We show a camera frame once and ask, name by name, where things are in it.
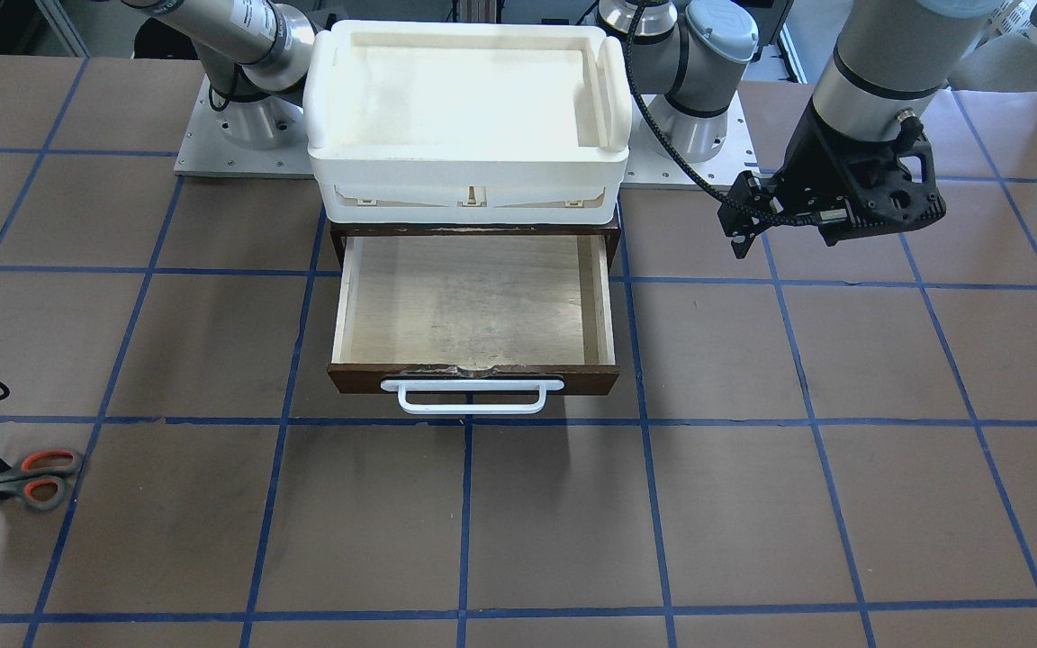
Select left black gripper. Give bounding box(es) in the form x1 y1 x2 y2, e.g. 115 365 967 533
718 103 897 260

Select orange grey scissors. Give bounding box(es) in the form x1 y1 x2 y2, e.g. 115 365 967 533
0 448 83 511

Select wooden drawer with white handle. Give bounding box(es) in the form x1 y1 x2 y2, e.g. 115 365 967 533
328 233 620 415

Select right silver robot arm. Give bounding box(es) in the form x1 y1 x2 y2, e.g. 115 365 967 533
0 1 330 511

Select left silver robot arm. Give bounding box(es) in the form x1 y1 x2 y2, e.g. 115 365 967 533
594 1 996 258

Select white plastic tray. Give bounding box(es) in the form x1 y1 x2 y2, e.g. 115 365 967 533
303 20 630 225

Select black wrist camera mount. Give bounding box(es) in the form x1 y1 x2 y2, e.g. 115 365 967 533
830 108 947 238

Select black braided cable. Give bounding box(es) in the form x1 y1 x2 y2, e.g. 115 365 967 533
622 0 821 228

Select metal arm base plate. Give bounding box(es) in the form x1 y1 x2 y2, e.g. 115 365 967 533
174 74 761 190

